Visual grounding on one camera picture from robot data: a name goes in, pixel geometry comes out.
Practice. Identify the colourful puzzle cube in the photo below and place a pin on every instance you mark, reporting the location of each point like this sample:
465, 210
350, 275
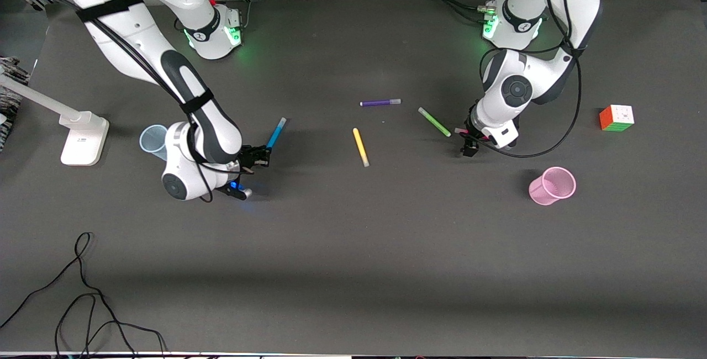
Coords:
617, 119

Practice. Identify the purple marker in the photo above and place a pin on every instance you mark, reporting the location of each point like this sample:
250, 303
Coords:
380, 103

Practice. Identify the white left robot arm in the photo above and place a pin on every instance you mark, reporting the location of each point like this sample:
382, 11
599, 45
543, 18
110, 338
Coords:
519, 91

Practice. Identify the grey textured object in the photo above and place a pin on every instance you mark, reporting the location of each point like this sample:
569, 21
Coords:
11, 99

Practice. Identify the yellow marker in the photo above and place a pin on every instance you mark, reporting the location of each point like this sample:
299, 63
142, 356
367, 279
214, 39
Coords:
360, 147

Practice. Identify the translucent pink cup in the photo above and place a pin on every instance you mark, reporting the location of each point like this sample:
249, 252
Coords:
551, 186

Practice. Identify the pink marker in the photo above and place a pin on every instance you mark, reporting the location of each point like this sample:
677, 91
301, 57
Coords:
461, 131

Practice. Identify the white desk lamp base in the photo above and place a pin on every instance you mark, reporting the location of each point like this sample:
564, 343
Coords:
83, 138

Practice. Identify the green marker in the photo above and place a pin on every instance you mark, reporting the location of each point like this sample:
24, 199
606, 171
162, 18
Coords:
434, 122

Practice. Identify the translucent blue cup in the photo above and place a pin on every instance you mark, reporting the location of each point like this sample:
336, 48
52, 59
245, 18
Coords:
152, 141

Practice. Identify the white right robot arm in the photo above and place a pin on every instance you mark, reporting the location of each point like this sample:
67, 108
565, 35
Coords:
132, 44

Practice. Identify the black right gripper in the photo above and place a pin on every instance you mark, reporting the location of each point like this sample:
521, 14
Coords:
251, 158

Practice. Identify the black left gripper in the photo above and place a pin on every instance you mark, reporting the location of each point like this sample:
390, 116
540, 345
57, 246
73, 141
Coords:
470, 146

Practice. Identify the blue marker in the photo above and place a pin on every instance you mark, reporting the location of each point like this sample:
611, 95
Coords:
276, 133

